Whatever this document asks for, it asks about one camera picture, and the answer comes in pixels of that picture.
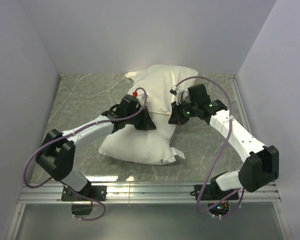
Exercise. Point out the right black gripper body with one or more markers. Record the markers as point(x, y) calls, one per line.
point(183, 112)

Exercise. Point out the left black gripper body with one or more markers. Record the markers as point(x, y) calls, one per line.
point(140, 120)

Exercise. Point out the white pillow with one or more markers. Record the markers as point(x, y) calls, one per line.
point(151, 147)

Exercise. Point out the cream pillowcase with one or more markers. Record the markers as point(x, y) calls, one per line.
point(157, 80)

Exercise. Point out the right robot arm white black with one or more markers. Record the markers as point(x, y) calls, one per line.
point(260, 162)

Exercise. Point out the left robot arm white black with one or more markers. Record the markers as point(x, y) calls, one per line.
point(57, 153)

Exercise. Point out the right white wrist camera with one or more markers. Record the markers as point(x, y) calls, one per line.
point(179, 93)

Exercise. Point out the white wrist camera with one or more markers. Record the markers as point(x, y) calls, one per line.
point(179, 93)
point(141, 96)

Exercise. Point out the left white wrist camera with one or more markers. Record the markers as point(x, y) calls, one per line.
point(141, 96)

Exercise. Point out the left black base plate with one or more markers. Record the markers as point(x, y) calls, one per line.
point(95, 192)

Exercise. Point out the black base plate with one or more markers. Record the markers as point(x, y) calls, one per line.
point(213, 193)
point(95, 192)

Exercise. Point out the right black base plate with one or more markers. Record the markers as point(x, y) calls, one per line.
point(213, 193)

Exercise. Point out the aluminium front rail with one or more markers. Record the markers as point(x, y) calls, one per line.
point(140, 193)

